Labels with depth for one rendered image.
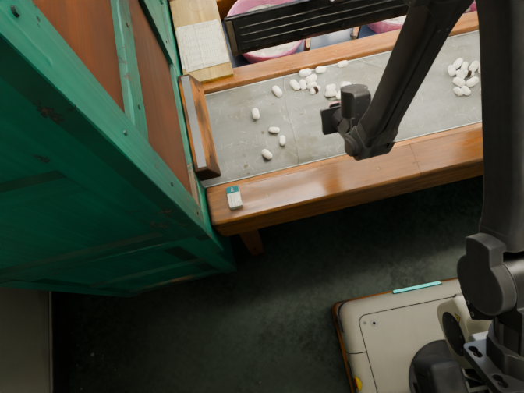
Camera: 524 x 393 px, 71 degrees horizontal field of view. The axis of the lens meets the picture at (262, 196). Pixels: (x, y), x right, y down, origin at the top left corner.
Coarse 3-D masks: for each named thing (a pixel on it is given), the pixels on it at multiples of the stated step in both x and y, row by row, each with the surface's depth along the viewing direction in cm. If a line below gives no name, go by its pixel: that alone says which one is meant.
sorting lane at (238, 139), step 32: (352, 64) 114; (384, 64) 113; (448, 64) 112; (224, 96) 113; (256, 96) 112; (288, 96) 112; (320, 96) 111; (416, 96) 109; (448, 96) 108; (480, 96) 108; (224, 128) 110; (256, 128) 109; (288, 128) 109; (320, 128) 108; (416, 128) 106; (448, 128) 105; (224, 160) 107; (256, 160) 106; (288, 160) 105; (320, 160) 105
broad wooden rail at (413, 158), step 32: (480, 128) 102; (352, 160) 102; (384, 160) 101; (416, 160) 100; (448, 160) 100; (480, 160) 100; (224, 192) 101; (256, 192) 101; (288, 192) 100; (320, 192) 99; (352, 192) 100; (384, 192) 108; (224, 224) 100; (256, 224) 109
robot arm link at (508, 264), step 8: (504, 256) 43; (512, 256) 43; (520, 256) 43; (504, 264) 42; (512, 264) 42; (520, 264) 42; (512, 272) 42; (520, 272) 42; (520, 280) 42; (520, 288) 42; (520, 296) 42; (520, 304) 42; (512, 312) 43; (520, 312) 42; (504, 320) 45; (512, 320) 43; (520, 320) 42; (512, 328) 44; (520, 328) 42
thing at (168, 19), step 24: (168, 24) 112; (192, 240) 94; (216, 240) 103; (96, 264) 95; (120, 264) 108; (144, 264) 116; (168, 264) 125; (192, 264) 127; (216, 264) 138; (24, 288) 101; (48, 288) 108; (72, 288) 117; (96, 288) 128; (120, 288) 148; (144, 288) 157
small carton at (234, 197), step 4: (228, 188) 99; (232, 188) 99; (236, 188) 99; (228, 192) 99; (232, 192) 99; (236, 192) 99; (228, 196) 99; (232, 196) 98; (236, 196) 98; (240, 196) 98; (228, 200) 98; (232, 200) 98; (236, 200) 98; (240, 200) 98; (232, 204) 98; (236, 204) 98; (240, 204) 98; (232, 208) 99; (236, 208) 99
